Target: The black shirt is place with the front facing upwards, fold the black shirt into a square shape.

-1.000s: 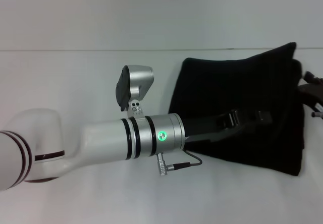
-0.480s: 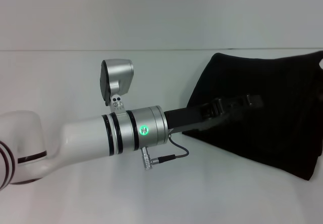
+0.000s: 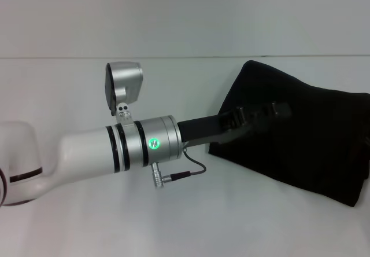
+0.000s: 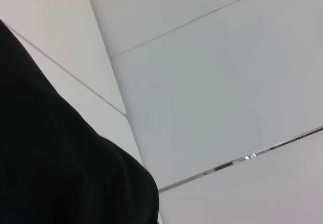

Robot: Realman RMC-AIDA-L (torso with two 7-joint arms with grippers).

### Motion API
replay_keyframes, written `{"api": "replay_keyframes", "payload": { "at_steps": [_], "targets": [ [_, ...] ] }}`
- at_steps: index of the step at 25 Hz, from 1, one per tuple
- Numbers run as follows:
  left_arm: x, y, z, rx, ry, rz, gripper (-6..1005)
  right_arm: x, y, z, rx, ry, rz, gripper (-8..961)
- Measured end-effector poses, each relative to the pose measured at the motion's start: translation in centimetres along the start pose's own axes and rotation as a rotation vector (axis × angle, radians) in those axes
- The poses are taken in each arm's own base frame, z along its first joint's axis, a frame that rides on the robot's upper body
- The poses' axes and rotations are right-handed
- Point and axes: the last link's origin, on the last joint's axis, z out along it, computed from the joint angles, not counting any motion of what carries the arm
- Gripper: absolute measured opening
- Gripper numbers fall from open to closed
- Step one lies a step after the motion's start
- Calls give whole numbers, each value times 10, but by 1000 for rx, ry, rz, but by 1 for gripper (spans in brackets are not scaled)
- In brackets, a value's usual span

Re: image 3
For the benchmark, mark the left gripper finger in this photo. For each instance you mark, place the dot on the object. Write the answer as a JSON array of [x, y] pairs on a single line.
[[251, 115]]

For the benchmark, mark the black shirt with FREE print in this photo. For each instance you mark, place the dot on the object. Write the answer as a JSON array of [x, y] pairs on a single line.
[[289, 152]]

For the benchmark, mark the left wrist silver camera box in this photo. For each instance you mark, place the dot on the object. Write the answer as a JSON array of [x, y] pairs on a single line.
[[124, 80]]

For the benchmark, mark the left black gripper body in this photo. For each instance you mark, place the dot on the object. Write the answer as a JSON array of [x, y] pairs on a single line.
[[202, 129]]

